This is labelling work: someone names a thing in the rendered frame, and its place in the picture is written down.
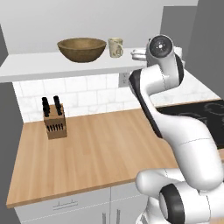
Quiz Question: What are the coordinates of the beige patterned mug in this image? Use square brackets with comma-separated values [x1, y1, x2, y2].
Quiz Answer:
[108, 37, 124, 59]

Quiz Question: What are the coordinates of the wooden knife block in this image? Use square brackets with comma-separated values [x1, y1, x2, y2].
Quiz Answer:
[43, 103, 68, 140]

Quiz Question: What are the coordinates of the metal drawer handle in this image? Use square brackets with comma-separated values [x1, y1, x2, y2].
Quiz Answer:
[52, 199, 80, 211]

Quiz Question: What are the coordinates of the grey cupboard door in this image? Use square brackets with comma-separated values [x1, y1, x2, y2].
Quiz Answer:
[109, 181, 151, 224]
[27, 208, 112, 224]

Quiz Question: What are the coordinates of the grey drawer front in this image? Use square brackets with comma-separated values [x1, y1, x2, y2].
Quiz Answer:
[13, 186, 112, 224]

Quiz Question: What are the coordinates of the black knife handle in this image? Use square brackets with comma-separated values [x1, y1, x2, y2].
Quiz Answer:
[41, 96, 51, 118]
[52, 94, 63, 116]

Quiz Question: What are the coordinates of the black hob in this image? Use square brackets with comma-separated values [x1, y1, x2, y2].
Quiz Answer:
[156, 99, 224, 151]

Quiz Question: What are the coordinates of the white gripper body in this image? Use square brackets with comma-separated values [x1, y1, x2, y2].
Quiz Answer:
[129, 48, 148, 61]

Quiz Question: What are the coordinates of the white wall shelf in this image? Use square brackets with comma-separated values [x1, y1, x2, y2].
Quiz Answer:
[0, 47, 148, 84]

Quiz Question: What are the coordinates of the grey wall socket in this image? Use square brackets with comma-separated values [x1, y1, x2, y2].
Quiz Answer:
[118, 72, 131, 88]

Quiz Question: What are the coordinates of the grey tall cabinet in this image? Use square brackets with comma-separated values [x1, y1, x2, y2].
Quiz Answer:
[0, 24, 25, 224]
[159, 0, 224, 100]

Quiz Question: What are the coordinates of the brown wooden bowl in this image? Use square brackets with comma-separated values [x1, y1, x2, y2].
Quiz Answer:
[56, 37, 108, 64]

